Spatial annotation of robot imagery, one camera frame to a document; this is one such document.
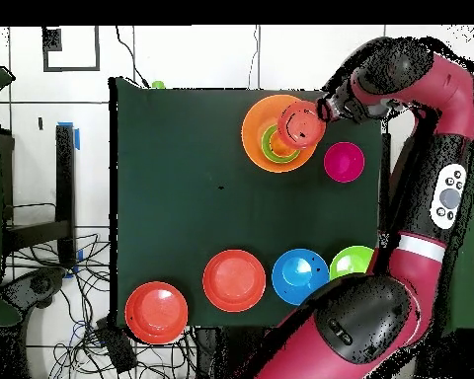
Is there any small green bowl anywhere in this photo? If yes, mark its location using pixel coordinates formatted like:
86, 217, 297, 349
261, 124, 302, 164

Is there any large red bowl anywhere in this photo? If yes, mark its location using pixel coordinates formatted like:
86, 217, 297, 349
123, 280, 190, 345
201, 249, 267, 313

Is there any large orange bowl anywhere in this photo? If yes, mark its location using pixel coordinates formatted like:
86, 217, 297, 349
241, 94, 320, 174

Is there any blue bowl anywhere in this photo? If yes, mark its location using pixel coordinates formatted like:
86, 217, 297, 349
271, 248, 331, 307

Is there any small red bowl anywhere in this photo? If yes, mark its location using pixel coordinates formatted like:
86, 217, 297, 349
276, 100, 328, 151

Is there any pink bowl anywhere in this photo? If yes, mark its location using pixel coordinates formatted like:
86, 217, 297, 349
323, 141, 366, 184

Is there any large green bowl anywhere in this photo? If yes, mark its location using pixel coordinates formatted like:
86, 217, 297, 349
329, 245, 376, 281

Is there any dark green table cloth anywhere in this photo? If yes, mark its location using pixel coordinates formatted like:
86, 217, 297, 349
109, 76, 396, 332

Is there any blue tape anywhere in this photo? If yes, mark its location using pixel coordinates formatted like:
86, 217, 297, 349
56, 120, 81, 151

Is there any black power strip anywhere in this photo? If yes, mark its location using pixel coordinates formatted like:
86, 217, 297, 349
94, 316, 139, 375

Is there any black chair base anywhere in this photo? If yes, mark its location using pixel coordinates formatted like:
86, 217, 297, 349
0, 266, 68, 311

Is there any black stool frame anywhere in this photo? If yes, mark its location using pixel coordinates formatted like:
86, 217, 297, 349
1, 124, 78, 269
379, 133, 392, 238

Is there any thin black cable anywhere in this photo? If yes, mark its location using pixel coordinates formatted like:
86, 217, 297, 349
116, 25, 151, 88
247, 25, 261, 90

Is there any tangle of black cables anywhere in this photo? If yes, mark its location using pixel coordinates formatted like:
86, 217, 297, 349
3, 232, 198, 379

